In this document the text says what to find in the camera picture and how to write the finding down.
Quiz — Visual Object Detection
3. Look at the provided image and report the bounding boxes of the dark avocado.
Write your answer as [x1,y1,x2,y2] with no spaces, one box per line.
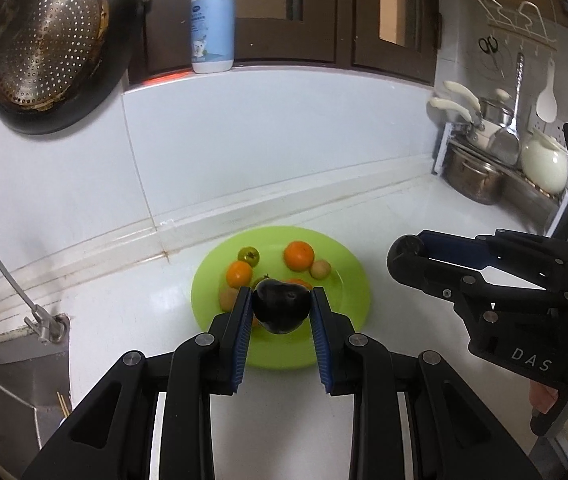
[250,278,313,335]

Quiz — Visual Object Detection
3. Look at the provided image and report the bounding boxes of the white ceramic pot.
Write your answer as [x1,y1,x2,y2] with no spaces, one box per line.
[520,131,568,195]

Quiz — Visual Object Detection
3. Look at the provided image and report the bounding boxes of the steel sink basin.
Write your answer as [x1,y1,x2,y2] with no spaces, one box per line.
[0,330,71,479]

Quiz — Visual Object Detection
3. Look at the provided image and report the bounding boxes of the steel cooking pot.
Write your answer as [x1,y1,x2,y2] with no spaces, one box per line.
[444,145,505,205]

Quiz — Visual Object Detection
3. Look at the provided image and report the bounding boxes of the steel sink faucet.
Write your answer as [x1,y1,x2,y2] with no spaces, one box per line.
[0,258,69,344]

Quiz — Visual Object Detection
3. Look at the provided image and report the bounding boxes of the steel spatula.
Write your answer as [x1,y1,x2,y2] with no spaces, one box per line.
[488,51,525,167]

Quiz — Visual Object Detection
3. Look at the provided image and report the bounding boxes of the green plastic plate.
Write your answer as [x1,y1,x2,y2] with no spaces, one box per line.
[191,226,371,370]

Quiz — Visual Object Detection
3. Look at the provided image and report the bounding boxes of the beige small fruit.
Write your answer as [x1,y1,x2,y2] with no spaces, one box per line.
[309,260,333,281]

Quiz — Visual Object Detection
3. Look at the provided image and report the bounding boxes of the white rice paddle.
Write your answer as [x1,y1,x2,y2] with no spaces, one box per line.
[536,58,557,124]

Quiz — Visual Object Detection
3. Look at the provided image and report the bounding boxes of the white knife rack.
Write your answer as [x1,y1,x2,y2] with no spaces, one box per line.
[432,122,456,177]

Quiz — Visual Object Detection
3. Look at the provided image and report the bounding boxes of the orange tangerine front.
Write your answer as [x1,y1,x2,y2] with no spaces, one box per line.
[286,278,313,290]

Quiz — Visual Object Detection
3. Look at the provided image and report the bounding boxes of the yellowish orange fruit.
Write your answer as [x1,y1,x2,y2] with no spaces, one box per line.
[219,287,239,312]

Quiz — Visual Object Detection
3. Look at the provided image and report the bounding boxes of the orange tangerine near rim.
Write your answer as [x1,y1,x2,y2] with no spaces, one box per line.
[225,260,252,288]

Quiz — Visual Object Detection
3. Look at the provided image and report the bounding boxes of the green fruit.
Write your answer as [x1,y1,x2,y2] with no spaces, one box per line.
[237,246,260,268]

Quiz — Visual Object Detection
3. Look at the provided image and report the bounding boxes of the black scissors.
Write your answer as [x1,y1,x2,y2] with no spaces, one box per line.
[477,35,505,79]

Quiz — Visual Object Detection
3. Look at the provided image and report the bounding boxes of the blue lotion pump bottle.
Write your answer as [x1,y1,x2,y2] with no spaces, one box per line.
[191,0,236,74]

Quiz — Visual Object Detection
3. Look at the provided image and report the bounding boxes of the black frying pan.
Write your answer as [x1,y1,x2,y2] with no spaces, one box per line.
[0,0,143,136]

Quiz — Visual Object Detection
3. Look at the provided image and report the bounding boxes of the brass strainer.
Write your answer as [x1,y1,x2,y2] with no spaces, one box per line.
[0,0,109,112]

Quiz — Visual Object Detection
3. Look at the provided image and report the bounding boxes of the white handled knife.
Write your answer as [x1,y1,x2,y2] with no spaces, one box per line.
[428,96,476,126]
[444,80,482,113]

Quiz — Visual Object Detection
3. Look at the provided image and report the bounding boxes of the dark wooden window frame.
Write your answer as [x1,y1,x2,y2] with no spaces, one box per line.
[128,0,440,84]

